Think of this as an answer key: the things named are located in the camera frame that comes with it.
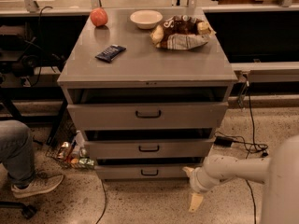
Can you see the wire basket with items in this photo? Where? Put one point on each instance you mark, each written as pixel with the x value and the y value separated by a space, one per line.
pixel 68 151

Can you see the grey bottom drawer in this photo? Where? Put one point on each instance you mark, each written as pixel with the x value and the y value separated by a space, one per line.
pixel 142 171

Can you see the grey top drawer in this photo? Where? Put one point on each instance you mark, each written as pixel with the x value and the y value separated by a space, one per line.
pixel 147 116

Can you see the grey sneaker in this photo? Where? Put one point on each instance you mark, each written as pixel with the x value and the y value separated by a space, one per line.
pixel 40 185

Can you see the dark blue snack bar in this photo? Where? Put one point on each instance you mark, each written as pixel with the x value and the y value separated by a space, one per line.
pixel 110 53

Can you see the white bowl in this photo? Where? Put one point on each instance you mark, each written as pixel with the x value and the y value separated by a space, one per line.
pixel 146 19

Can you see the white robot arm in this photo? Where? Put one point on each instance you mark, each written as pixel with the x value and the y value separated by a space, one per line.
pixel 279 175

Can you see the black power adapter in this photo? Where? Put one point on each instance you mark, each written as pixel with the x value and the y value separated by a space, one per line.
pixel 223 141

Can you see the black office chair base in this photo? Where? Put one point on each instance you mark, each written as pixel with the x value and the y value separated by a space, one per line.
pixel 27 211

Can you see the grey metal drawer cabinet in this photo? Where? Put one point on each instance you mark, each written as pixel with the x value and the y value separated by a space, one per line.
pixel 143 74

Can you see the grey middle drawer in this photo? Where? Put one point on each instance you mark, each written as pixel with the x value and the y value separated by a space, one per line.
pixel 142 149

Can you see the person leg in jeans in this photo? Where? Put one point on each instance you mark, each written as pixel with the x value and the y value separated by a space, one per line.
pixel 17 152

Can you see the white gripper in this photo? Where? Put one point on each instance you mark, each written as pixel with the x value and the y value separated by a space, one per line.
pixel 195 181

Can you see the grey drawer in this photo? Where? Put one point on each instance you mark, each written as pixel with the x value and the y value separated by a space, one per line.
pixel 147 116
pixel 142 149
pixel 142 171

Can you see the red apple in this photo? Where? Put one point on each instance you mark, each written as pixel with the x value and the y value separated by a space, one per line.
pixel 98 17

